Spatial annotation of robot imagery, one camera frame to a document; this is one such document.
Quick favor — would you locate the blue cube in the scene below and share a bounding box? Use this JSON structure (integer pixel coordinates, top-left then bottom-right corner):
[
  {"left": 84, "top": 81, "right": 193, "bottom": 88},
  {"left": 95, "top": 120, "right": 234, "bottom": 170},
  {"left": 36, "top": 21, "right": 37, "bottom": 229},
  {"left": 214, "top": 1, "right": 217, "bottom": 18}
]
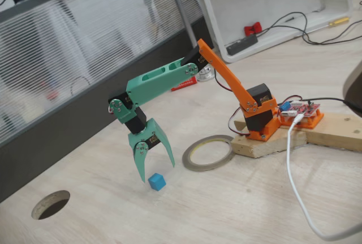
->
[{"left": 148, "top": 172, "right": 166, "bottom": 191}]

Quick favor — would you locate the ribbed glass desk partition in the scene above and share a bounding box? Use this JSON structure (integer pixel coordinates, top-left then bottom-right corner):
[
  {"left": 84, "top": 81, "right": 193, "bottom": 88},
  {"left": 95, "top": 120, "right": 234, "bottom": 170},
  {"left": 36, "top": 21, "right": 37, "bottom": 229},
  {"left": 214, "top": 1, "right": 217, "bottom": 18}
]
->
[{"left": 0, "top": 0, "right": 216, "bottom": 204}]

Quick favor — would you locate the grey blurred rounded object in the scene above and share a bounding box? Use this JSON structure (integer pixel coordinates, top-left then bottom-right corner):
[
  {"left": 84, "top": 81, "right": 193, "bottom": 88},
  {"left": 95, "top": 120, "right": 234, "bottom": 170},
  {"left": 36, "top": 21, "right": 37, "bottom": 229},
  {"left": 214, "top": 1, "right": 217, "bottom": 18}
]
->
[{"left": 342, "top": 59, "right": 362, "bottom": 117}]

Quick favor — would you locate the white plastic crate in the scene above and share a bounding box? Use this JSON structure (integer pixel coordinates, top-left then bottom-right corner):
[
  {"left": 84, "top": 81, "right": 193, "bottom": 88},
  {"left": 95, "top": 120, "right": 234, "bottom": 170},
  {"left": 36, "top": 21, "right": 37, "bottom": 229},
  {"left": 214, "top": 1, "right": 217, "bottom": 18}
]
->
[{"left": 193, "top": 0, "right": 354, "bottom": 63}]

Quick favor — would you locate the red controller board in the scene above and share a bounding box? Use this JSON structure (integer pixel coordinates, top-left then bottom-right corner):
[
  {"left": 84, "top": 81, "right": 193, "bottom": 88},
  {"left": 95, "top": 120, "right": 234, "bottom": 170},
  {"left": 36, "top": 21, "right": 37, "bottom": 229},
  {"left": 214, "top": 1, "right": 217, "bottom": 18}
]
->
[{"left": 278, "top": 101, "right": 322, "bottom": 120}]

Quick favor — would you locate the red clamp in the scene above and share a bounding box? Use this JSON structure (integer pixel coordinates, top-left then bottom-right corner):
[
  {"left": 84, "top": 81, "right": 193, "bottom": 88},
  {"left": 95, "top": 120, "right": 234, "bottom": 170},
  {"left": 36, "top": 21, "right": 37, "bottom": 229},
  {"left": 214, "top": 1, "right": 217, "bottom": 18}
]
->
[{"left": 244, "top": 22, "right": 262, "bottom": 37}]

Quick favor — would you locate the grey ring of tape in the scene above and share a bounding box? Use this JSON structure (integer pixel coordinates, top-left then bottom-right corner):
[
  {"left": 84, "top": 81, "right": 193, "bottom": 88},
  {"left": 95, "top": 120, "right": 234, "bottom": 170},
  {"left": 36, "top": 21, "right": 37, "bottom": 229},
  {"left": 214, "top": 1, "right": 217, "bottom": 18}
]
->
[{"left": 182, "top": 134, "right": 235, "bottom": 172}]

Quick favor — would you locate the wooden base block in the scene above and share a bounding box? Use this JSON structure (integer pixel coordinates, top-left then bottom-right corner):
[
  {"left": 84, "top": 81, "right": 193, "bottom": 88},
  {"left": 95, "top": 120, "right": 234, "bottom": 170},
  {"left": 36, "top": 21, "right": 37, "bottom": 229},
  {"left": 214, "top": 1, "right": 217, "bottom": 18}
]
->
[{"left": 231, "top": 126, "right": 308, "bottom": 159}]

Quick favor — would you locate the silver round object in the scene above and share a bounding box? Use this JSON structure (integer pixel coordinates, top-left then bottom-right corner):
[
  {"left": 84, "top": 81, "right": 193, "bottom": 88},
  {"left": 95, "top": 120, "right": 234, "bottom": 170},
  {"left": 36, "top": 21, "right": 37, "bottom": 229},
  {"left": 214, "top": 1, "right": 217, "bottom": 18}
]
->
[{"left": 197, "top": 65, "right": 213, "bottom": 82}]

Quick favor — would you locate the black power strip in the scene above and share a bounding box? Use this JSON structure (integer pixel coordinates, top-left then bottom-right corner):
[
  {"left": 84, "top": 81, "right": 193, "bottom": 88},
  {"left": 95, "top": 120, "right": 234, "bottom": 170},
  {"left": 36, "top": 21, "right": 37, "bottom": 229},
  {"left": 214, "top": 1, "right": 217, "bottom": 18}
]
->
[{"left": 226, "top": 34, "right": 258, "bottom": 56}]

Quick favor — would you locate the red box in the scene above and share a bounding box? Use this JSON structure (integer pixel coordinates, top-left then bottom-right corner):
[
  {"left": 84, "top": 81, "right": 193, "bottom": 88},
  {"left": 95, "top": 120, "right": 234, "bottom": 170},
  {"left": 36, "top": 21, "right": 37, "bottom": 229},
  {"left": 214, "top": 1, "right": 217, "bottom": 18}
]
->
[{"left": 171, "top": 76, "right": 198, "bottom": 92}]

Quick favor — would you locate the yellow screwdriver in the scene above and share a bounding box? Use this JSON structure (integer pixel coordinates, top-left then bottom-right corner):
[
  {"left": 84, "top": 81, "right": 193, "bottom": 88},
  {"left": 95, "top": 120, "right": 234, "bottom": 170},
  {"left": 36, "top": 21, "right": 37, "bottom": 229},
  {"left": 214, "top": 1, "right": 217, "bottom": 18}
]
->
[{"left": 327, "top": 16, "right": 350, "bottom": 27}]

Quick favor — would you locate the thin black cable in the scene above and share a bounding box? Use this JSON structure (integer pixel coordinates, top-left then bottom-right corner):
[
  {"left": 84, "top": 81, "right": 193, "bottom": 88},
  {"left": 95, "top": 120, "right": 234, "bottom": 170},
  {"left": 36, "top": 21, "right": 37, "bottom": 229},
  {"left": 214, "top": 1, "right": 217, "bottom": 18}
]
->
[{"left": 257, "top": 11, "right": 362, "bottom": 45}]

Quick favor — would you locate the long wooden plank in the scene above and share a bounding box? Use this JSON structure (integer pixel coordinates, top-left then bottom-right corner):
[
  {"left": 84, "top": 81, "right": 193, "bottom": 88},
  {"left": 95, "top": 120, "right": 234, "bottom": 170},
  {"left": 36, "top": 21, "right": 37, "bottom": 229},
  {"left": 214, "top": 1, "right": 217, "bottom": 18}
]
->
[{"left": 235, "top": 112, "right": 362, "bottom": 153}]

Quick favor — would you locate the thick black cable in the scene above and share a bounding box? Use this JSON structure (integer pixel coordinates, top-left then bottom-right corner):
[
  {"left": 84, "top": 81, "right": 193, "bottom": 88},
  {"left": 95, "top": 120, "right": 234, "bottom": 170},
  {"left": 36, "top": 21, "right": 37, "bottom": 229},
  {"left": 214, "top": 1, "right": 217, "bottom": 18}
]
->
[{"left": 307, "top": 97, "right": 362, "bottom": 114}]

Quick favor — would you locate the white USB cable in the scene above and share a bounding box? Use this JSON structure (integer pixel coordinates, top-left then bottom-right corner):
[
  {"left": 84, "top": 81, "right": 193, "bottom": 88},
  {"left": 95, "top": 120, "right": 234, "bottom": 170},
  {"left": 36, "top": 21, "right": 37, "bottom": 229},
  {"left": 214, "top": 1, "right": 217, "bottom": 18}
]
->
[{"left": 286, "top": 113, "right": 362, "bottom": 241}]

